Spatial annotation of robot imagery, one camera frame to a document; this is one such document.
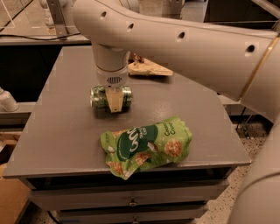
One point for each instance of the lower grey drawer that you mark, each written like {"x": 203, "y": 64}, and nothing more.
{"x": 134, "y": 215}

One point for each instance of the white pipe fitting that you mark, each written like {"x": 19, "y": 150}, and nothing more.
{"x": 7, "y": 101}

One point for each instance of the cardboard box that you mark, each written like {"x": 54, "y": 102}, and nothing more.
{"x": 13, "y": 193}

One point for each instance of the metal bracket left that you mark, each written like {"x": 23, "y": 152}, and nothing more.
{"x": 61, "y": 16}

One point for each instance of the upper grey drawer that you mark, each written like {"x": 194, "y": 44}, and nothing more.
{"x": 128, "y": 195}

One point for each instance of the green soda can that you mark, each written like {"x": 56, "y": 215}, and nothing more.
{"x": 99, "y": 100}

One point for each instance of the grey drawer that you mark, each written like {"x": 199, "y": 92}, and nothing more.
{"x": 134, "y": 215}
{"x": 128, "y": 195}

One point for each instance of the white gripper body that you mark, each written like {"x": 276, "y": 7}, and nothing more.
{"x": 113, "y": 80}

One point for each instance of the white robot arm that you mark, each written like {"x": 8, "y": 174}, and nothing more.
{"x": 242, "y": 64}

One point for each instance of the green snack bag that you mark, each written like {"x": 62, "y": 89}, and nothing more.
{"x": 143, "y": 148}

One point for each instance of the brown snack bag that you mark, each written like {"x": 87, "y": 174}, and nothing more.
{"x": 141, "y": 66}

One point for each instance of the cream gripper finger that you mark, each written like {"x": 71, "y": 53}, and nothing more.
{"x": 115, "y": 99}

